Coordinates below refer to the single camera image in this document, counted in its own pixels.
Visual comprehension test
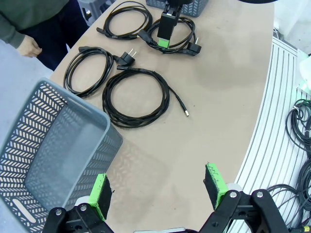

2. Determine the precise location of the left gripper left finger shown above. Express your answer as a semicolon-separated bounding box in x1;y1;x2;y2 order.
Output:
43;172;116;233

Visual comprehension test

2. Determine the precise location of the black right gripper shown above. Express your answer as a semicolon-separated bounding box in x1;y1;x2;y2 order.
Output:
156;0;192;50

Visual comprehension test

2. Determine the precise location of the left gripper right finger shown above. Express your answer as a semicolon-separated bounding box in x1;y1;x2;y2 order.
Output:
199;163;290;233

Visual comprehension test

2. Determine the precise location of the black power cable schuko plug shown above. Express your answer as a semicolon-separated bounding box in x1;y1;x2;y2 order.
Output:
138;16;203;57
63;46;137;98

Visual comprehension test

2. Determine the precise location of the black braided cable silver plug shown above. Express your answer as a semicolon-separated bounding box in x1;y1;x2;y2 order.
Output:
102;64;191;130

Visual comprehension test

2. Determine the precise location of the black braided cable barrel connector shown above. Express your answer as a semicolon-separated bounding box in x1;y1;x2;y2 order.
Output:
96;1;153;41

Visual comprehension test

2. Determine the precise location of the person's right forearm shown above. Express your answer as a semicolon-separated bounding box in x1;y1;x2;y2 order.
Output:
0;13;27;49

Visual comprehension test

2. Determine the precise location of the person's right hand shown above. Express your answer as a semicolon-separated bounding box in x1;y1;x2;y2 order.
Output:
17;35;43;58

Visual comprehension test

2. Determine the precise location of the grey plastic lattice basket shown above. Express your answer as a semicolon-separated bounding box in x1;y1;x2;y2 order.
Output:
145;0;209;18
0;77;123;233

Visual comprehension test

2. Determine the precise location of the white ribbed panel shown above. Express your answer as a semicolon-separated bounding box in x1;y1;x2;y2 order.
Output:
229;36;311;233

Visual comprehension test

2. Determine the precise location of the person in green sweater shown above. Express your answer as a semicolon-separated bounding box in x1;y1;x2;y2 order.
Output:
0;0;89;71

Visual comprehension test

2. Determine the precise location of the white rounded object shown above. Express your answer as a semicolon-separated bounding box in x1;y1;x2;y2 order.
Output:
297;52;311;94

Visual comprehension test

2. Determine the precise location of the black tangled cable bundle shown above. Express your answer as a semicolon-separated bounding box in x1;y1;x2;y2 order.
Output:
285;98;311;156
267;157;311;233

